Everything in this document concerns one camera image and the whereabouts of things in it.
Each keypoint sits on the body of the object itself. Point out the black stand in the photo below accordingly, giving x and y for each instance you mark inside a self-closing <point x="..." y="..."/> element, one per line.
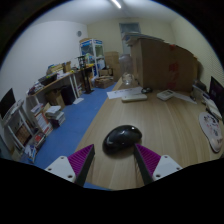
<point x="85" y="73"/>

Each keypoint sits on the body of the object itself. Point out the black monitor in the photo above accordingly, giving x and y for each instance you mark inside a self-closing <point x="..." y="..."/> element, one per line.
<point x="6" y="102"/>
<point x="217" y="91"/>

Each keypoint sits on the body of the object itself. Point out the small black round object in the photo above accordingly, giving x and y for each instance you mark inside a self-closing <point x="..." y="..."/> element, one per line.
<point x="146" y="90"/>

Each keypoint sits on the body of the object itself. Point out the grey paper pile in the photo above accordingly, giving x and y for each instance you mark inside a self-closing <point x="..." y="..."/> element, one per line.
<point x="140" y="36"/>

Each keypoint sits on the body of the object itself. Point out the open cardboard box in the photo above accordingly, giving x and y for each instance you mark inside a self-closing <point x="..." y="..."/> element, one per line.
<point x="104" y="82"/>

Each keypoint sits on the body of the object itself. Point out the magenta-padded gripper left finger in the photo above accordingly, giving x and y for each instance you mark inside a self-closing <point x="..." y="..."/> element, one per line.
<point x="81" y="158"/>

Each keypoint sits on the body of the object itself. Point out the white paper sheet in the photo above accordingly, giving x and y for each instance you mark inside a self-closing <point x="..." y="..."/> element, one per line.
<point x="115" y="94"/>

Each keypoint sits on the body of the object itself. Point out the tall cardboard box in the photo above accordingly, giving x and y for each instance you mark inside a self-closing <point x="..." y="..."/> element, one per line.
<point x="112" y="61"/>

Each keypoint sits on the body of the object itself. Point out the round wall clock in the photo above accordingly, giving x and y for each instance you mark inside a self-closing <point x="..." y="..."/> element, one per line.
<point x="79" y="33"/>

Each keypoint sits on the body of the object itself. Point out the white calculator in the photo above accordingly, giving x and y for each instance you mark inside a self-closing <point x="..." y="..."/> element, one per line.
<point x="165" y="95"/>

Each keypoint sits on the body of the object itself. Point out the white cluttered desk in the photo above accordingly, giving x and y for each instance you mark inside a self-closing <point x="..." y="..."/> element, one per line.
<point x="55" y="81"/>

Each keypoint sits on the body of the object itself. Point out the black computer tower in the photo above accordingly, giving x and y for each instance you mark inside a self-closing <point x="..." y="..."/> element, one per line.
<point x="68" y="95"/>

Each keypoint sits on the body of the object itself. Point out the clear glass jar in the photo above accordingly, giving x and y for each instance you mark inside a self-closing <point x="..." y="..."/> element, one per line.
<point x="127" y="79"/>

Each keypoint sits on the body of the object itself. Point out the white keyboard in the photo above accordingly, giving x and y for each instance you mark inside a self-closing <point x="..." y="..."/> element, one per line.
<point x="134" y="97"/>

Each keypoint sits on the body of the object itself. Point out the white printed mouse pad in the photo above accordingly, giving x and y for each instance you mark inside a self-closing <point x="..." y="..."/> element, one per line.
<point x="210" y="128"/>

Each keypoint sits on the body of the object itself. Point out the large brown cardboard box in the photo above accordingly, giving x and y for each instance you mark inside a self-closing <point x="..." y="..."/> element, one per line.
<point x="160" y="63"/>

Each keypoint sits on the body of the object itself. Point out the grey door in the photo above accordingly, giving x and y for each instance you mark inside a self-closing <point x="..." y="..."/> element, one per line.
<point x="130" y="28"/>

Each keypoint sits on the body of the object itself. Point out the stack of books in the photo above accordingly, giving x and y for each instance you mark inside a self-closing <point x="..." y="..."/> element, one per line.
<point x="55" y="115"/>

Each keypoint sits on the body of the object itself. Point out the white rack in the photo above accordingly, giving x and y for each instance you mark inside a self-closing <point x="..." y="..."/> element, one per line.
<point x="20" y="128"/>

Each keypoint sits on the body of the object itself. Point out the black computer mouse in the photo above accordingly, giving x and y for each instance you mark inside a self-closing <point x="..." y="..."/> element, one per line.
<point x="121" y="137"/>

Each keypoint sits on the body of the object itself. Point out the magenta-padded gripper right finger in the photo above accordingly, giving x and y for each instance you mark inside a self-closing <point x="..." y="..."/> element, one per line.
<point x="150" y="159"/>

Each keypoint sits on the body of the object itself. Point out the ceiling tube light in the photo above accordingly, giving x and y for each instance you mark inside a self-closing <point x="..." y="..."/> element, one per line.
<point x="116" y="3"/>

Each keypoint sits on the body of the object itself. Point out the white blue shelf unit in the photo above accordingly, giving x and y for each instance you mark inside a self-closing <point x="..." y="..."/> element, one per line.
<point x="91" y="53"/>

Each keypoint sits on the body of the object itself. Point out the small cardboard box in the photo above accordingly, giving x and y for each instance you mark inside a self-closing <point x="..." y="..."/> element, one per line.
<point x="55" y="98"/>

